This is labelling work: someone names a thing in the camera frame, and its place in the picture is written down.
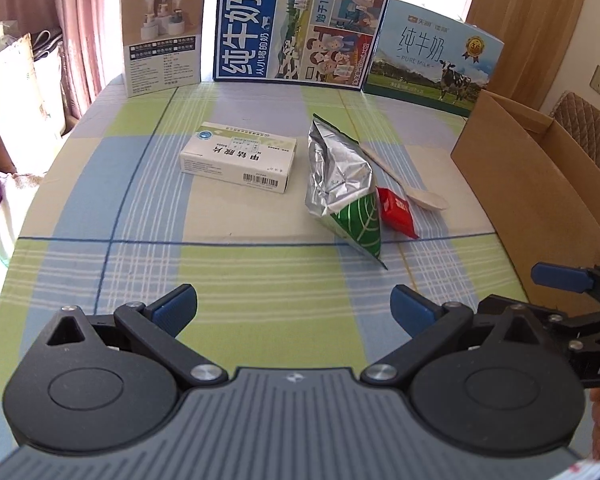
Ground pink curtain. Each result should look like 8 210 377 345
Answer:
0 0 131 122

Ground light blue cow milk carton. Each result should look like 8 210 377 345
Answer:
362 0 506 120

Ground blue cartoon milk carton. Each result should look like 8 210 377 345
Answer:
212 0 393 94

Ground white medicine box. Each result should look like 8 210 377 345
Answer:
179 121 299 195

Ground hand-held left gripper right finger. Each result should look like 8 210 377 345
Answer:
359 284 562 385

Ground white shopping bags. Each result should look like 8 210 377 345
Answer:
31 29 69 127

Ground brown quilted chair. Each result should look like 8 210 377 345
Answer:
549 90 600 187

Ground green leaf foil bag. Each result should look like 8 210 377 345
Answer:
305 113 389 271

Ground white plastic spoon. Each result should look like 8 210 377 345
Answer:
360 142 450 212

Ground red candy packet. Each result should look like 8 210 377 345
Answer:
376 187 420 240

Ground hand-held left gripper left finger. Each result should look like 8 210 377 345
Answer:
29 283 230 386

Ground desktop with checked tablecloth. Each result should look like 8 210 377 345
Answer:
0 72 532 462

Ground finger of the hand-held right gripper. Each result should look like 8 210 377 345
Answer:
530 262 600 306
475 294 569 329

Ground white humidifier box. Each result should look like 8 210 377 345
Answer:
118 0 207 99

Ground white paper bag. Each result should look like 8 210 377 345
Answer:
0 34 65 152

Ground brown cardboard box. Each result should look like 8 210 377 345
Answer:
449 90 600 307

